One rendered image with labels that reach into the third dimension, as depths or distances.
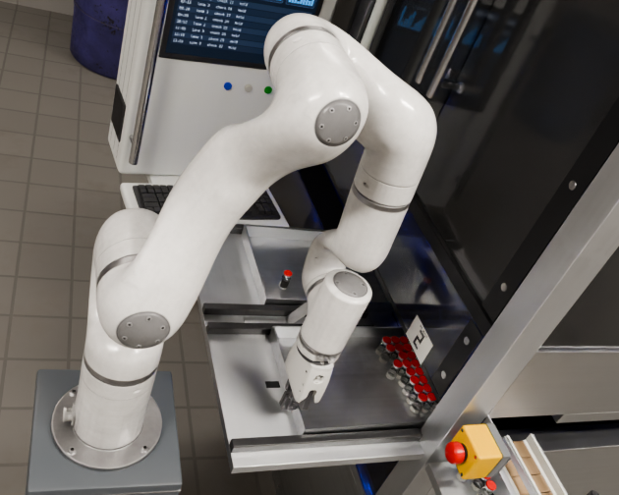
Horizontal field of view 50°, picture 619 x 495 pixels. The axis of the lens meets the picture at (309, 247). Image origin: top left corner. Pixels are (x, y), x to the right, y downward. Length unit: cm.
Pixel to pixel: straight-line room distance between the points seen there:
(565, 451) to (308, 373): 69
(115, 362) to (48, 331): 151
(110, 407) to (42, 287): 161
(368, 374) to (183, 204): 74
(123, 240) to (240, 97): 98
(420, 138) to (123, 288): 44
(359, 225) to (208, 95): 96
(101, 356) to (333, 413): 52
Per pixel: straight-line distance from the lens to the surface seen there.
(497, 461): 130
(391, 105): 88
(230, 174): 84
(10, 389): 240
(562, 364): 131
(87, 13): 410
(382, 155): 90
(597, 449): 171
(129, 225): 100
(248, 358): 140
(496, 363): 121
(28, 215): 303
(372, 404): 143
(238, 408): 132
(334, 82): 75
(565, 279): 110
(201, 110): 187
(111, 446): 123
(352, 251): 100
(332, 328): 111
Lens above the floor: 191
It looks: 36 degrees down
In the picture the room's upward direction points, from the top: 22 degrees clockwise
